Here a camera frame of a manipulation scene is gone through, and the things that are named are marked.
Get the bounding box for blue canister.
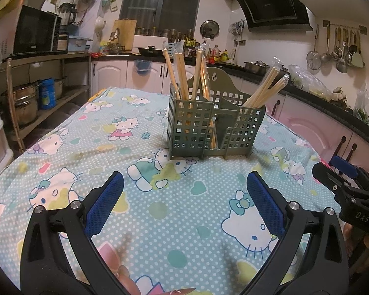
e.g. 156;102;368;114
38;78;56;110

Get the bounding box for black wok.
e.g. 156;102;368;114
137;46;164;57

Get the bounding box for white base cabinets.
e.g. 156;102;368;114
91;60;369;176

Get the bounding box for wooden cutting board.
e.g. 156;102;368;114
112;19;137;51

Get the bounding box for steel ladle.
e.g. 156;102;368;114
320;25;332;62

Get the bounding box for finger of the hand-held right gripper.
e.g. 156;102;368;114
331;156;358;178
312;161;349;197

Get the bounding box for black microwave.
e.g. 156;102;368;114
12;5;62;55

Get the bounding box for black kitchen countertop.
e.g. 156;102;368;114
91;54;369;136

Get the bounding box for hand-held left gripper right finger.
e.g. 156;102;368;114
243;171;349;295

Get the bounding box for hanging pot lid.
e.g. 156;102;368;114
200;20;219;39

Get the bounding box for bunch of chopsticks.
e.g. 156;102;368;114
161;41;292;148

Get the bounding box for hanging kitchen knives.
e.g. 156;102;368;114
228;20;246;36

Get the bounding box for plastic bag of greens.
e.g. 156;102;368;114
352;90;369;125

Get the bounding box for clear plastic food bag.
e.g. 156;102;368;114
288;64;333;97

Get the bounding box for white hanging pot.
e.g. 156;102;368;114
94;16;107;33

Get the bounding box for ginger roots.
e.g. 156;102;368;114
331;87;349;103

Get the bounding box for mesh strainer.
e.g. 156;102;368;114
306;25;322;71

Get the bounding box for dark window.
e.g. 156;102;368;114
119;0;203;36

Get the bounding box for grey container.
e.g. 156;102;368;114
6;0;48;14

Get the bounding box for wooden shelf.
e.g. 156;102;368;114
0;52;92;148

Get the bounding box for steel skimmer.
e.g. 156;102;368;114
336;29;349;74

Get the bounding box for faucet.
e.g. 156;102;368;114
108;28;121;50

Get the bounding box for lidded steel pot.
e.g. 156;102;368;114
244;61;270;75

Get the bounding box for black range hood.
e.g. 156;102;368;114
231;0;314;33

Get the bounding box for person's right hand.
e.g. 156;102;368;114
343;224;355;258

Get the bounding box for row of metal jars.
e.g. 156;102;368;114
135;27;194;37

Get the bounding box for utensil wall rail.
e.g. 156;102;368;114
322;20;368;35

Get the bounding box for cartoon cat printed blanket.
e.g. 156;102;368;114
0;87;342;295

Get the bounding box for hanging green white utensils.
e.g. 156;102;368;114
102;0;119;13

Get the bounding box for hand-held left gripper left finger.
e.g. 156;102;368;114
20;171;125;295

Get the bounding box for blue plastic bag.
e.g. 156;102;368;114
134;59;151;75

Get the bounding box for small steel pot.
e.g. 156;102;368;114
54;78;65;98

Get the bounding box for row of condiment bottles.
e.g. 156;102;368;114
184;37;231;63

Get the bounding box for steel spoon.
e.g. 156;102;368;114
330;28;342;60

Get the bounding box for blue storage box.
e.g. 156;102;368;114
68;35;93;53

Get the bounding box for blender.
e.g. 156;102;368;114
58;2;78;28

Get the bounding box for grey plastic utensil holder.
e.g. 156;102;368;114
167;67;266;160

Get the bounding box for green spatula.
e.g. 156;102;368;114
351;32;366;67

